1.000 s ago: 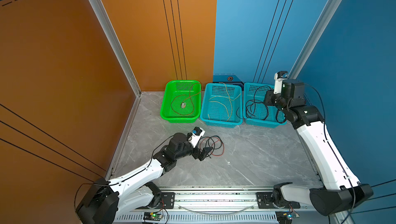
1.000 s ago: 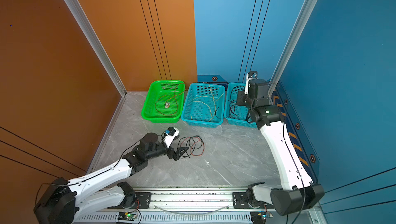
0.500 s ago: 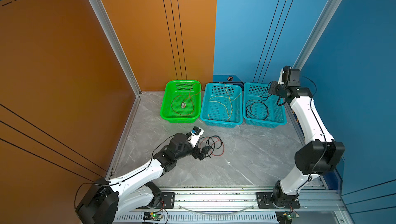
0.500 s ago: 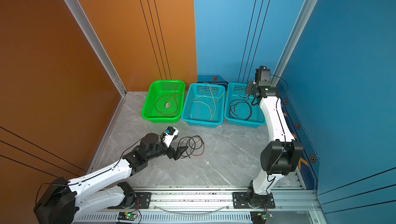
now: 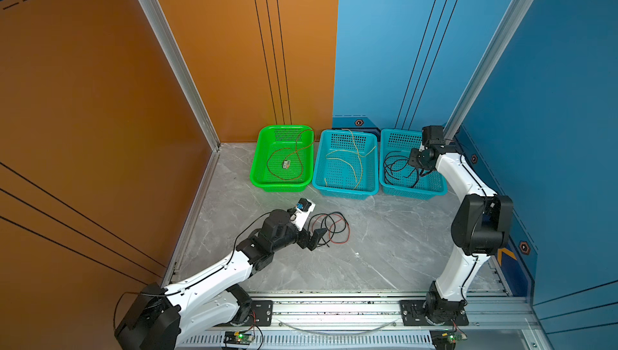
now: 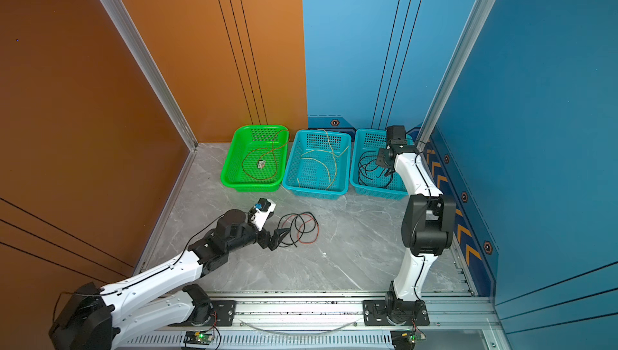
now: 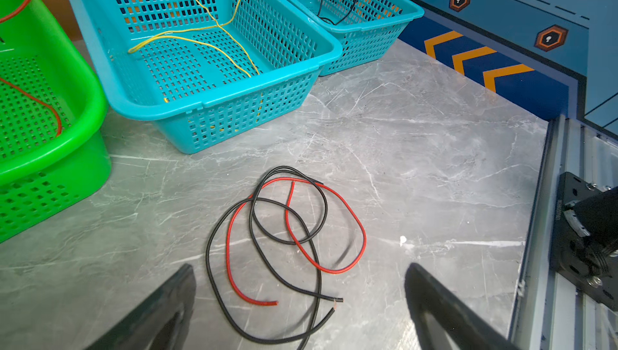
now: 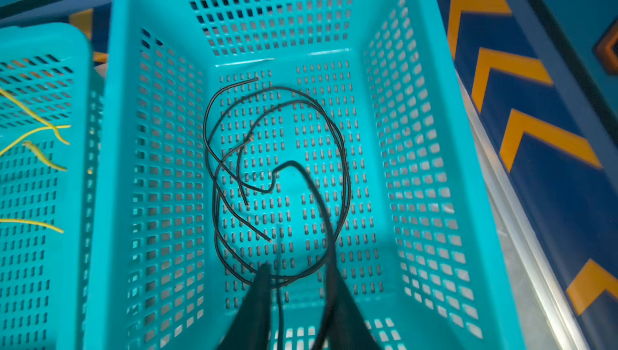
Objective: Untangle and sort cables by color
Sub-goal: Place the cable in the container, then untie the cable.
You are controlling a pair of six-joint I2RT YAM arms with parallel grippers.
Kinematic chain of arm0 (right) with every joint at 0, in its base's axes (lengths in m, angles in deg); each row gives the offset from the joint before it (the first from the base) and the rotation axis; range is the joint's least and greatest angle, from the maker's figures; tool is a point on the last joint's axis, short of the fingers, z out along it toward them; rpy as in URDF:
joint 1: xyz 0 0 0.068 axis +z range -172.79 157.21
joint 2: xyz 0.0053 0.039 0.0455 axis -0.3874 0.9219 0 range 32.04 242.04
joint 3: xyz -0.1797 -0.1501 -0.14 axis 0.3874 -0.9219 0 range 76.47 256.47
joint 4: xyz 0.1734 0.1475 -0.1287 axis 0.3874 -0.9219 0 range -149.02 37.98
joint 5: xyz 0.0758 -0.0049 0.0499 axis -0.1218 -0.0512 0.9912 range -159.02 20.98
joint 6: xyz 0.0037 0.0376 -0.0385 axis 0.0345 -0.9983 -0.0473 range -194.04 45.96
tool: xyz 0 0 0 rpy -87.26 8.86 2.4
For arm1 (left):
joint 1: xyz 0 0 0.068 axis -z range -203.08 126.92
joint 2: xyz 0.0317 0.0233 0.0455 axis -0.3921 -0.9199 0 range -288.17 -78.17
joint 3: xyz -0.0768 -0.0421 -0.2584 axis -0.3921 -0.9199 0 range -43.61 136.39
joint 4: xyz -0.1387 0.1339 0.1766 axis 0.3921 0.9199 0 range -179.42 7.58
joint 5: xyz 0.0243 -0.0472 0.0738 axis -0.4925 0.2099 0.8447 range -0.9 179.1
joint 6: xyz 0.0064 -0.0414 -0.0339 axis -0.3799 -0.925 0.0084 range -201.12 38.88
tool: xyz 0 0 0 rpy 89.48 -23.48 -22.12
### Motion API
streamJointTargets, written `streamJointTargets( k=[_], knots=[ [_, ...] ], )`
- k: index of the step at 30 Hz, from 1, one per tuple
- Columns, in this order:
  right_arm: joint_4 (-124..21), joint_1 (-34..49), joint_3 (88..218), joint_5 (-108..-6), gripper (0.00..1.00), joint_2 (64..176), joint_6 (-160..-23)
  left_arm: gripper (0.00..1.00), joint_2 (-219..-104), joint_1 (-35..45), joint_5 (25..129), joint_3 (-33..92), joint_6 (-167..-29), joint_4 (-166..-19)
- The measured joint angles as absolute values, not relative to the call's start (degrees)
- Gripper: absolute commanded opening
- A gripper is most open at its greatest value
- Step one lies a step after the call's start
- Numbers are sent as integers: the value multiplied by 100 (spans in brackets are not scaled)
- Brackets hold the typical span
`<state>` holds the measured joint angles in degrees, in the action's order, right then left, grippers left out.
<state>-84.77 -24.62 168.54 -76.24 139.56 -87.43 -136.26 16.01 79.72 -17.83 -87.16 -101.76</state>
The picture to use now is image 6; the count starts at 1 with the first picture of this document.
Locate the long black cable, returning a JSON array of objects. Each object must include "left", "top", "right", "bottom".
[{"left": 356, "top": 151, "right": 397, "bottom": 190}]

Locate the black cable bundle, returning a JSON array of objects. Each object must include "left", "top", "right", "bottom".
[{"left": 273, "top": 211, "right": 320, "bottom": 249}]

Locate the thin yellow wire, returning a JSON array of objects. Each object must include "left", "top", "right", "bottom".
[{"left": 300, "top": 145, "right": 351, "bottom": 183}]

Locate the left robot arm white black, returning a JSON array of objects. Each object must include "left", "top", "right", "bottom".
[{"left": 48, "top": 207, "right": 291, "bottom": 349}]

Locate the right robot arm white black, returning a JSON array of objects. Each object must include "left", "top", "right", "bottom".
[{"left": 377, "top": 126, "right": 456, "bottom": 326}]

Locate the right teal plastic basket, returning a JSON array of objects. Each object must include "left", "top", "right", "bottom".
[{"left": 350, "top": 129, "right": 407, "bottom": 200}]

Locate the teal plastic basket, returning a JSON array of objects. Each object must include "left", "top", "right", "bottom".
[
  {"left": 282, "top": 129, "right": 352, "bottom": 200},
  {"left": 350, "top": 129, "right": 407, "bottom": 200}
]

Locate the middle teal plastic basket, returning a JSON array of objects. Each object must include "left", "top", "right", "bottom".
[{"left": 282, "top": 129, "right": 352, "bottom": 200}]

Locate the green plastic basket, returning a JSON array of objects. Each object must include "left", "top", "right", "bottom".
[{"left": 220, "top": 125, "right": 291, "bottom": 192}]

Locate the left green circuit board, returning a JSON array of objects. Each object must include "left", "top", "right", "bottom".
[{"left": 183, "top": 331, "right": 217, "bottom": 348}]

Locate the green circuit board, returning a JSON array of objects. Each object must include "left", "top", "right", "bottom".
[
  {"left": 390, "top": 331, "right": 426, "bottom": 350},
  {"left": 183, "top": 331, "right": 217, "bottom": 348}
]

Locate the right green circuit board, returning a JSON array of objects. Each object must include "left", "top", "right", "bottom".
[{"left": 390, "top": 331, "right": 426, "bottom": 350}]

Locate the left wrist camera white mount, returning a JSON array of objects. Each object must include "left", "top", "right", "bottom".
[{"left": 248, "top": 198, "right": 276, "bottom": 231}]

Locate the thin red wire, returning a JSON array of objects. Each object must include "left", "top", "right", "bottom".
[{"left": 294, "top": 216, "right": 320, "bottom": 245}]

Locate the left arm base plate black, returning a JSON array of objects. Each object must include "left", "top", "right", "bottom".
[{"left": 170, "top": 300, "right": 237, "bottom": 327}]

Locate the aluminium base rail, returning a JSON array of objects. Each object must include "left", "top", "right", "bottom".
[{"left": 122, "top": 292, "right": 510, "bottom": 349}]

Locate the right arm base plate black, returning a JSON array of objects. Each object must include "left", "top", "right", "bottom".
[{"left": 362, "top": 299, "right": 430, "bottom": 327}]

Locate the aluminium corner frame post right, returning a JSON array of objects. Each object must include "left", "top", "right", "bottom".
[{"left": 415, "top": 0, "right": 496, "bottom": 152}]

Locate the aluminium corner frame post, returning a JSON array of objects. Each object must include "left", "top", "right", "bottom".
[
  {"left": 415, "top": 0, "right": 496, "bottom": 152},
  {"left": 99, "top": 0, "right": 198, "bottom": 151}
]

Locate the aluminium corner frame post left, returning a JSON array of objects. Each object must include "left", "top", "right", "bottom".
[{"left": 99, "top": 0, "right": 198, "bottom": 151}]

